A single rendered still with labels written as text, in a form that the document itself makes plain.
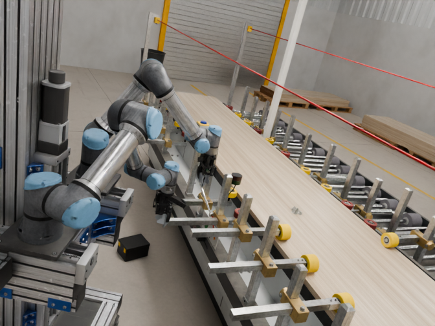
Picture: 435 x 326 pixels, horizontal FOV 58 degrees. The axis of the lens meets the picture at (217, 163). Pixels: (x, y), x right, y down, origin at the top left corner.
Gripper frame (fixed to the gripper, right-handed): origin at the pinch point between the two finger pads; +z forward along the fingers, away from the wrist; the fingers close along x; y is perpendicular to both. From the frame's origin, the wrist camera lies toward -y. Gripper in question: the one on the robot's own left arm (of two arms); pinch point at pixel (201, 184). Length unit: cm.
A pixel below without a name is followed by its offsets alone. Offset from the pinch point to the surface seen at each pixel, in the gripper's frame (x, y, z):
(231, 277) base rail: 6, 47, 28
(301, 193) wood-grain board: 75, -6, 7
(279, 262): 14, 69, 2
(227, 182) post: 7.3, 16.4, -9.6
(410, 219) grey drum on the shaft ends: 155, 16, 15
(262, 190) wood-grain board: 45.7, -8.2, 7.5
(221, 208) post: 7.6, 16.3, 6.4
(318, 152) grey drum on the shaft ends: 156, -102, 14
